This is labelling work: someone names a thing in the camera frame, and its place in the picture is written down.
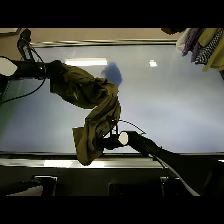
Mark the olive green trousers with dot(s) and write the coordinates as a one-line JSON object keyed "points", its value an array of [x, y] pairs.
{"points": [[96, 96]]}

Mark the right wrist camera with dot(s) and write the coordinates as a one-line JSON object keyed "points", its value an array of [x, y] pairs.
{"points": [[114, 130]]}

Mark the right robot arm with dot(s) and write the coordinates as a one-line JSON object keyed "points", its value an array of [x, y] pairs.
{"points": [[186, 166]]}

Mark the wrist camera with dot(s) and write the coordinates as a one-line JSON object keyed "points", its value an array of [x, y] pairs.
{"points": [[114, 130], [25, 35]]}

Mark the silver frame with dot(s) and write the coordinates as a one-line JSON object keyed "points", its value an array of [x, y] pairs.
{"points": [[126, 163]]}

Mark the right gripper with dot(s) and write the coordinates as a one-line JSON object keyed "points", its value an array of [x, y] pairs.
{"points": [[110, 142]]}

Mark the white garment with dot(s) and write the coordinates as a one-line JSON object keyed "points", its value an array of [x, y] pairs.
{"points": [[181, 41]]}

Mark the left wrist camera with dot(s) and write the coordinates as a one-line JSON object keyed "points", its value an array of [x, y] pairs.
{"points": [[25, 35]]}

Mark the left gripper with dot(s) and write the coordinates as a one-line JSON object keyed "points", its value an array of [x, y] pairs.
{"points": [[55, 69]]}

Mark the purple garment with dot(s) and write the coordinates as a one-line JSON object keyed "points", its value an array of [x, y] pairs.
{"points": [[191, 40]]}

